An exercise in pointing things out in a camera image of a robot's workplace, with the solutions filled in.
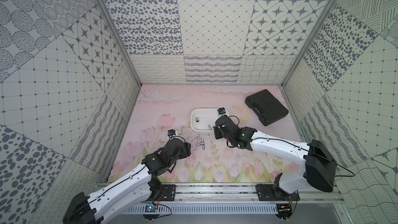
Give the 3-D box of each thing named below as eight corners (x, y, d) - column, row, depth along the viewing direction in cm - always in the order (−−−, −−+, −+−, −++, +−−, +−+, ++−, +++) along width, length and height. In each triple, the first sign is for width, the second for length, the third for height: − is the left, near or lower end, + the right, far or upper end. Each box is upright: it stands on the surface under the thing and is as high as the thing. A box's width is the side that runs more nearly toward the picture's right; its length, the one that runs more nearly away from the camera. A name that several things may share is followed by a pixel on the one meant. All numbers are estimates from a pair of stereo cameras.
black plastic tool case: (265, 126, 99) (267, 122, 95) (243, 102, 112) (245, 97, 108) (287, 114, 105) (291, 110, 101) (264, 93, 118) (267, 88, 114)
